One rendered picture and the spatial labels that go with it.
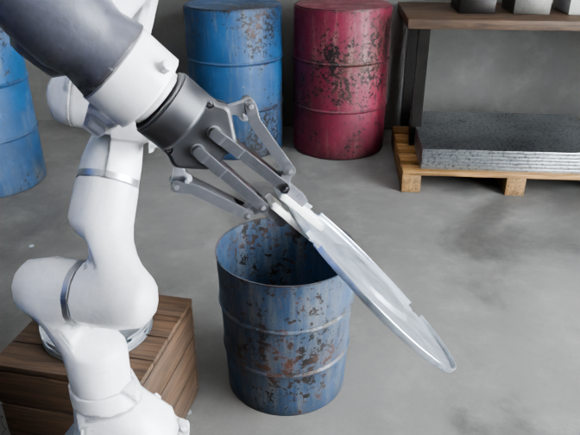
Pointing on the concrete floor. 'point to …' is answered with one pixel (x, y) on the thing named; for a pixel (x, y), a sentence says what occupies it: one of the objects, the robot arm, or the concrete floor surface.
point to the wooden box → (55, 412)
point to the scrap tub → (281, 318)
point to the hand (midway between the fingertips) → (294, 212)
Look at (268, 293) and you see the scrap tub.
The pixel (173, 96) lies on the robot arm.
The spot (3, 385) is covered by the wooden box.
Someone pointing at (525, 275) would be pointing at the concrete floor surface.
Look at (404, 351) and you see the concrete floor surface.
